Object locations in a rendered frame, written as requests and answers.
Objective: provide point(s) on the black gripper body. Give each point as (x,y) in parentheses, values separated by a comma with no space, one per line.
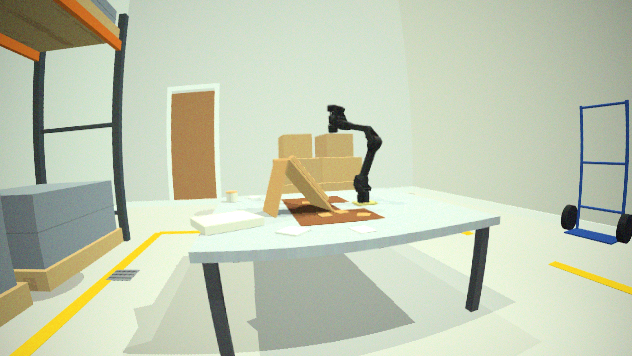
(331,109)

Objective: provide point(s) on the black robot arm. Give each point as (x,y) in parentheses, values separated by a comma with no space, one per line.
(374,143)

